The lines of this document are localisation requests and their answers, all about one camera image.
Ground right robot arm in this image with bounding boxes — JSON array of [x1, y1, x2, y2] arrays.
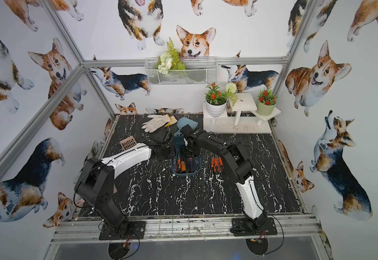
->
[[180, 125, 268, 234]]

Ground brown slotted scoop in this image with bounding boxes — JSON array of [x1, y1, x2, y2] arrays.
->
[[119, 136, 137, 151]]

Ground green potted red flowers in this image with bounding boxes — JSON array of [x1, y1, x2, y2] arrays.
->
[[257, 90, 277, 116]]

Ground white work glove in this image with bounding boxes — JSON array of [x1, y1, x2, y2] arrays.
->
[[142, 114, 171, 133]]

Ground teal storage box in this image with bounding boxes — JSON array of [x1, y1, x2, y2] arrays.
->
[[170, 136, 202, 177]]

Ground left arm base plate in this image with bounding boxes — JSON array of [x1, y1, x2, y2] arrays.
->
[[98, 221, 146, 241]]

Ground blue plastic dustpan scoop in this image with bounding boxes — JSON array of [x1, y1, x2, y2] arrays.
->
[[174, 117, 198, 137]]

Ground yellow cloth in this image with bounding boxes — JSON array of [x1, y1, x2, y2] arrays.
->
[[165, 116, 178, 127]]

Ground white potted red flowers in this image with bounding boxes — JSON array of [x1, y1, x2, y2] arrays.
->
[[205, 82, 238, 118]]

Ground white stepped stand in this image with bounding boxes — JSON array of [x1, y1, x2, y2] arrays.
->
[[203, 93, 281, 134]]

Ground green white artificial plant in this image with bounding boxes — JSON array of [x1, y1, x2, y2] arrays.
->
[[154, 38, 186, 75]]

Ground white wire wall basket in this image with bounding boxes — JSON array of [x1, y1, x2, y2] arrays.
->
[[144, 57, 218, 86]]

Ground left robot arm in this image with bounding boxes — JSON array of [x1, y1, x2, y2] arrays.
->
[[75, 128, 174, 238]]

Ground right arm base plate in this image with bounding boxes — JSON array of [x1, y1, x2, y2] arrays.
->
[[230, 218, 278, 237]]

